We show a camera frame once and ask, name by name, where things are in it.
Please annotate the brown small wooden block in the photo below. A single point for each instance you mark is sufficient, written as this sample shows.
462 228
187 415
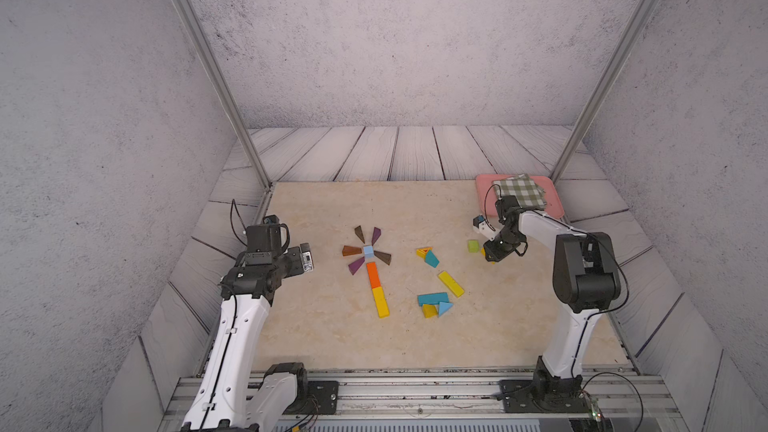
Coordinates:
351 250

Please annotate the lime green long block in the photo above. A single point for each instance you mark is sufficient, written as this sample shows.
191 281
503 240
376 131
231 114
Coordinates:
453 286

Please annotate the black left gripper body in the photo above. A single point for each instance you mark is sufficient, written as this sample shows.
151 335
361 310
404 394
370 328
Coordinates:
288 263

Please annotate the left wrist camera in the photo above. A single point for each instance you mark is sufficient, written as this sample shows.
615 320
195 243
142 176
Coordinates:
271 221

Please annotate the green checkered cloth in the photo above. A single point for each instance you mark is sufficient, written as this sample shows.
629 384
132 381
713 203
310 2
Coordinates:
528 194

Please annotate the yellow long wooden block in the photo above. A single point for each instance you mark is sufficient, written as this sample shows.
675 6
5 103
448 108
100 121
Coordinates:
380 302

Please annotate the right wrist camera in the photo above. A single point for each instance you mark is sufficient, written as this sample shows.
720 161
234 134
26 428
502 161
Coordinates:
483 227

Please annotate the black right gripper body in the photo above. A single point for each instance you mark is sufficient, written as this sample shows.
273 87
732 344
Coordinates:
501 245

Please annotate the yellow small cube block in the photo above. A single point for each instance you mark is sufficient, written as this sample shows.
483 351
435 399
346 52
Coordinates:
430 310

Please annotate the teal long wooden block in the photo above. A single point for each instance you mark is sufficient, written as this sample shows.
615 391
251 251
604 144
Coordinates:
432 298

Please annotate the pink tray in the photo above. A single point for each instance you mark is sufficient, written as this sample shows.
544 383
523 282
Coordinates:
487 194

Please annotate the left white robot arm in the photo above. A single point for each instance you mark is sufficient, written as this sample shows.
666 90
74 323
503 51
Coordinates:
224 402

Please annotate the brown slanted wooden block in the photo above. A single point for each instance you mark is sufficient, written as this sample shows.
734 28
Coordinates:
383 256

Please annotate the light blue triangle block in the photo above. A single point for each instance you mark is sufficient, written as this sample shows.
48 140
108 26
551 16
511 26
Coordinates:
443 307

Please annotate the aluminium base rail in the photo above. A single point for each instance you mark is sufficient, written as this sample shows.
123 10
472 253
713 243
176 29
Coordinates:
481 399

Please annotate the right aluminium frame post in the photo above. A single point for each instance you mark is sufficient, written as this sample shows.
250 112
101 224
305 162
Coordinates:
639 18

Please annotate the left aluminium frame post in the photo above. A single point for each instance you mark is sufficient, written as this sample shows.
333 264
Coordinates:
194 29

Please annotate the teal triangle wooden block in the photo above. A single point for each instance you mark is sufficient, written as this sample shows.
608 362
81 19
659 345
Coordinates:
431 259

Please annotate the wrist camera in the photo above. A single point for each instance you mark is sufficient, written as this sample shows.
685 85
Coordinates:
271 221
483 227

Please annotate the aluminium frame post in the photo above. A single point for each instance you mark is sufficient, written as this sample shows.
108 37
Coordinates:
639 18
194 29

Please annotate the orange triangle wooden block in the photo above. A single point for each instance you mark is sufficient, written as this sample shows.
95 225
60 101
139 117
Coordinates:
422 252

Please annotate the purple rectangular wooden block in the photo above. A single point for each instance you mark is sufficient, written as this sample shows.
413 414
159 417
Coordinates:
356 265

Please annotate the orange long wooden block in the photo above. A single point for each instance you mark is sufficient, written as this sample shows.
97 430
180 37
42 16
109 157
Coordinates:
373 275

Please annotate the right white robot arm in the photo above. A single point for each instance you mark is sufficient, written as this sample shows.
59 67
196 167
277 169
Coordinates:
586 278

